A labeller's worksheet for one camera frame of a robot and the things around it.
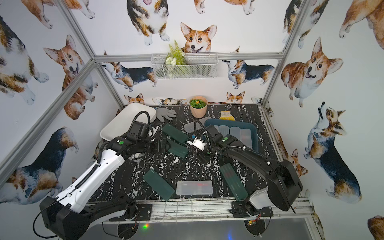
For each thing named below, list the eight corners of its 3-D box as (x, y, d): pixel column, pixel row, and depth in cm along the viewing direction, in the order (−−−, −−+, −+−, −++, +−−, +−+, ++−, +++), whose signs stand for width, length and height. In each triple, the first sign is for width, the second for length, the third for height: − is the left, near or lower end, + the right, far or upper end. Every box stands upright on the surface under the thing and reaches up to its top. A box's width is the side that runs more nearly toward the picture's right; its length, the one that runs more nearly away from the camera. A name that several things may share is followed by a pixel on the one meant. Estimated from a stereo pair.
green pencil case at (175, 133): (161, 130, 108) (161, 128, 106) (168, 124, 111) (167, 122, 109) (183, 145, 100) (182, 143, 99) (189, 138, 104) (189, 136, 102)
